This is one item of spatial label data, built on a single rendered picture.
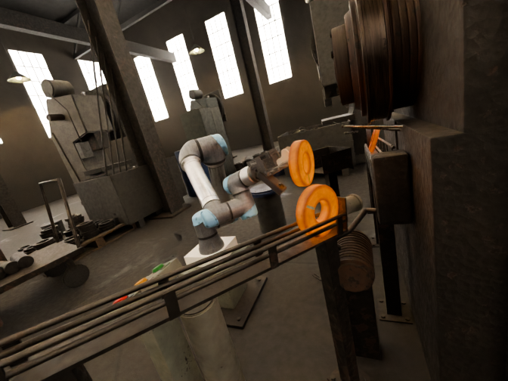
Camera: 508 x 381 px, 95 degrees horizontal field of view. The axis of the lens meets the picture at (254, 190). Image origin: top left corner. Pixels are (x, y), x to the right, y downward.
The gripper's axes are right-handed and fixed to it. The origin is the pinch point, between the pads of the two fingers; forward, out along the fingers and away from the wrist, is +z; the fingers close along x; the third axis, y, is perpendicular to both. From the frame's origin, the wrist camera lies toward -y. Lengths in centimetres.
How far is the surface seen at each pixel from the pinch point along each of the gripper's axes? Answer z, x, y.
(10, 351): -28, -73, -2
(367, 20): 30.9, 14.5, 27.0
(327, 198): 6.3, -9.7, -13.2
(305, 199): 3.4, -17.0, -9.2
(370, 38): 29.7, 13.2, 21.9
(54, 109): -500, 154, 284
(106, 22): -213, 138, 242
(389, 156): 22.8, 8.2, -11.7
